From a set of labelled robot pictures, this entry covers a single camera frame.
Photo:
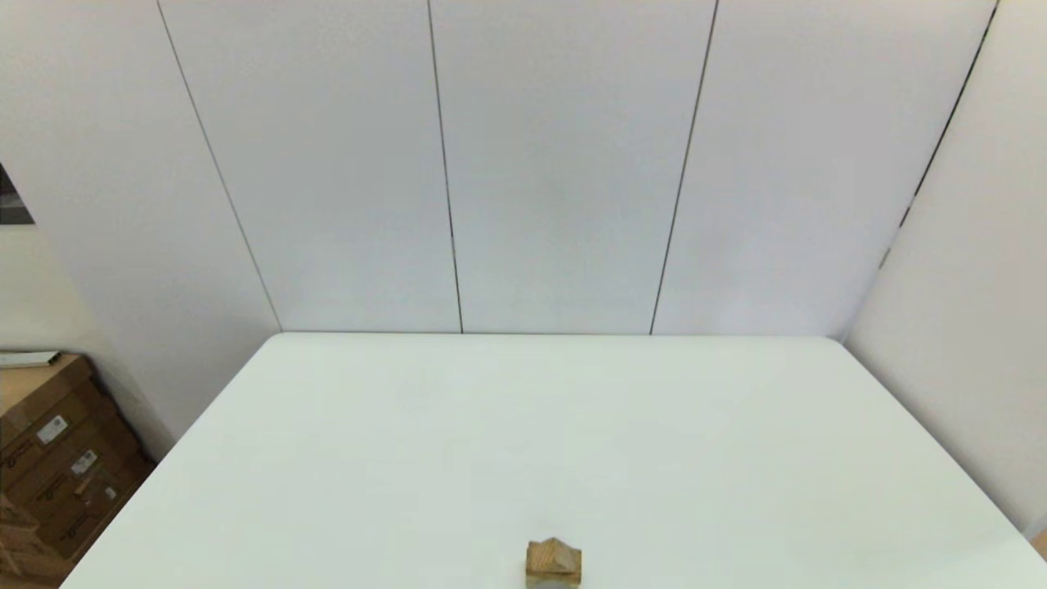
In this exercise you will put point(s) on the small triangular wooden block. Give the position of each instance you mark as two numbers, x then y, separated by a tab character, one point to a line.
554	555

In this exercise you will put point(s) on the rectangular wooden block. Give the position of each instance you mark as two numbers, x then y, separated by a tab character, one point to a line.
532	566

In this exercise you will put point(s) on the flat white board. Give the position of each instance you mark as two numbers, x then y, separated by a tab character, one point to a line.
24	358

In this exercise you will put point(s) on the dark grey wall panel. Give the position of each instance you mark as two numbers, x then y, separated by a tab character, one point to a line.
12	200

